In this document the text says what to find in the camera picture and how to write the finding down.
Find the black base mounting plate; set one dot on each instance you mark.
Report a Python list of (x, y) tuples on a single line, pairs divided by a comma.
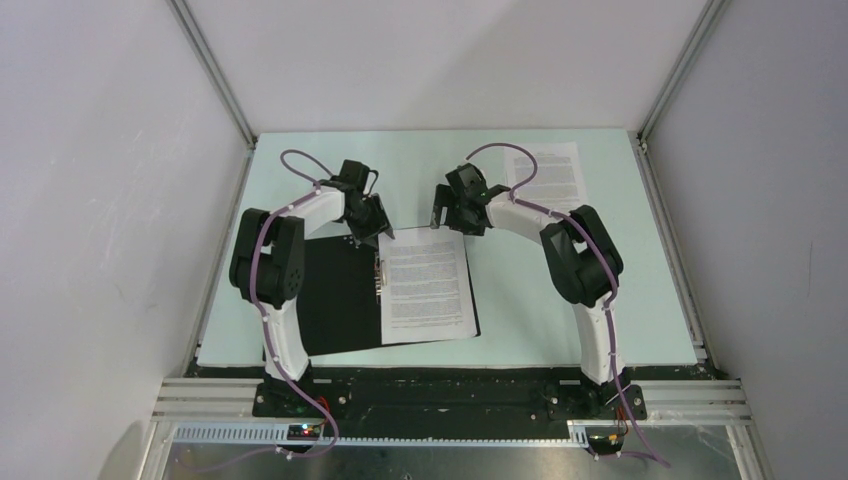
[(450, 403)]

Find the aluminium frame rail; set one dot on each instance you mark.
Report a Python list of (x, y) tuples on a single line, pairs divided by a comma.
[(222, 410)]

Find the printed paper sheet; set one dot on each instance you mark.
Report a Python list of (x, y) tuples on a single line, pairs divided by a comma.
[(559, 182), (426, 293)]

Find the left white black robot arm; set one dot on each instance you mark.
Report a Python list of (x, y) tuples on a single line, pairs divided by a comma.
[(268, 268)]

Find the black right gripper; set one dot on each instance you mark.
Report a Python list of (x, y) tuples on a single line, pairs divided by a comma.
[(443, 198)]

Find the controller board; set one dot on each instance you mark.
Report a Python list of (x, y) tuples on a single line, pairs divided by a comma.
[(605, 444), (304, 432)]

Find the red and black file folder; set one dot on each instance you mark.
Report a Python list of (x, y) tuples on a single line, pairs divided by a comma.
[(336, 306)]

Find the right controller board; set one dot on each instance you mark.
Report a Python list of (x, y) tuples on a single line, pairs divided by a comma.
[(605, 444)]

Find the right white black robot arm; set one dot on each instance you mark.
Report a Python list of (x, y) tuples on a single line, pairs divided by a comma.
[(583, 261)]

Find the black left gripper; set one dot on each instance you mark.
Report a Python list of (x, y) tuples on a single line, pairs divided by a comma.
[(378, 223)]

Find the metal folder clip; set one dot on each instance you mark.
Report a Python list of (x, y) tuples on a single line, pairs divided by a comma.
[(379, 277)]

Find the left controller board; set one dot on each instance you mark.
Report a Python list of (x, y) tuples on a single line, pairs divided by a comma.
[(304, 432)]

